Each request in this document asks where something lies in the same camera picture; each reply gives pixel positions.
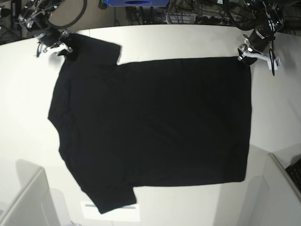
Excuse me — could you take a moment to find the blue box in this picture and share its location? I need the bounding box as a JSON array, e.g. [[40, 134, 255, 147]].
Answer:
[[104, 0, 170, 7]]

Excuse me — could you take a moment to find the black keyboard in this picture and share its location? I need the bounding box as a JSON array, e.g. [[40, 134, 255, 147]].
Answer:
[[285, 159, 301, 191]]

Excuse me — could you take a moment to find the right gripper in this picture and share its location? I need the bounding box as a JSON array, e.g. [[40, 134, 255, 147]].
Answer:
[[35, 29, 73, 57]]

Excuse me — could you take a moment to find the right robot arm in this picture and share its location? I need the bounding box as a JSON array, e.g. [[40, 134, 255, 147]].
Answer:
[[15, 0, 87, 60]]

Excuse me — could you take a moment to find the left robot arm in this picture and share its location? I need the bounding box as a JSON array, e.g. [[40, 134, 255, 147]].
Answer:
[[238, 0, 284, 70]]

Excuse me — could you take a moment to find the grey partition panel left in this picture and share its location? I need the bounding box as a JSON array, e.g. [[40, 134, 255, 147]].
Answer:
[[0, 167, 75, 226]]

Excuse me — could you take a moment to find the grey partition panel right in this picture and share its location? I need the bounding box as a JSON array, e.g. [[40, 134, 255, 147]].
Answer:
[[262, 154, 301, 226]]

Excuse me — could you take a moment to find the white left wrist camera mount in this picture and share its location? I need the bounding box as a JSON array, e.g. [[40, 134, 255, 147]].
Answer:
[[255, 54, 281, 70]]

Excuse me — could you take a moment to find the black T-shirt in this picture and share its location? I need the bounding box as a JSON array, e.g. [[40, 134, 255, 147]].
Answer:
[[48, 34, 252, 214]]

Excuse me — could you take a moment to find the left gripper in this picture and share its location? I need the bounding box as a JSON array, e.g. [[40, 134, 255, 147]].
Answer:
[[238, 35, 261, 65]]

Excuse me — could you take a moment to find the grey partition panel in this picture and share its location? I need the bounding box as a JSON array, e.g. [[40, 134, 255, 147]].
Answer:
[[0, 167, 75, 226], [262, 154, 301, 226]]

